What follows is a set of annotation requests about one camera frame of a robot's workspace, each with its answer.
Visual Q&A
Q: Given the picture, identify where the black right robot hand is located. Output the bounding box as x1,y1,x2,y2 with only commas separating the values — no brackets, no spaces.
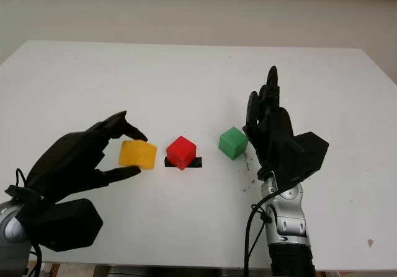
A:
242,65,295,181

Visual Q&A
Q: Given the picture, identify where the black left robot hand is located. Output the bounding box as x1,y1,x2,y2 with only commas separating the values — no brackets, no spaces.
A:
24,110,149,203

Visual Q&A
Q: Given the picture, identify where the green wooden cube block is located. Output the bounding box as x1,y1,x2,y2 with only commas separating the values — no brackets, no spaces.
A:
218,126,249,160

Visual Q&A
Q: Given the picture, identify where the yellow wooden cube block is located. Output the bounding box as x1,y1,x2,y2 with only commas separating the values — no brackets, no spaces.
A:
118,139,158,170

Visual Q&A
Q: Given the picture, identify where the red wooden cube block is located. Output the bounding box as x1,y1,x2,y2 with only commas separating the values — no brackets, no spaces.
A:
166,136,197,170

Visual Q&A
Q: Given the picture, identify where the black tape strip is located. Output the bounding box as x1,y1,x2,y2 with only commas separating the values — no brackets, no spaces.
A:
164,156,204,169

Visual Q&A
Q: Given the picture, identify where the grey robot torso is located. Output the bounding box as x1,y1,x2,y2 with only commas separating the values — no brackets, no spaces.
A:
108,266,249,277

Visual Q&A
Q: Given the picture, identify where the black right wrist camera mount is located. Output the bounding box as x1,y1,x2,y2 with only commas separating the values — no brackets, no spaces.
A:
287,131,329,184

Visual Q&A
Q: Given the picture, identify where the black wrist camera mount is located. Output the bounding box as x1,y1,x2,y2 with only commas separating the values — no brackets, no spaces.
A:
287,131,329,184
17,198,104,253

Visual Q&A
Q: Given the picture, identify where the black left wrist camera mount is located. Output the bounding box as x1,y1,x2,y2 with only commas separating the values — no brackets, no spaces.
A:
17,198,104,253

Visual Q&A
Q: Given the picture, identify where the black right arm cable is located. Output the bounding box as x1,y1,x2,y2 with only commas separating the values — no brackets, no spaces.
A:
244,192,282,277

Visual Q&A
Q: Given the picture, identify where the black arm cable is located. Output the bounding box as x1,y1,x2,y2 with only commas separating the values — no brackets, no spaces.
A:
4,168,44,277
244,192,282,277

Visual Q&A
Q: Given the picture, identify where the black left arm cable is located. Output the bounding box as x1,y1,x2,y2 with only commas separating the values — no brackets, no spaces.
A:
4,168,44,277

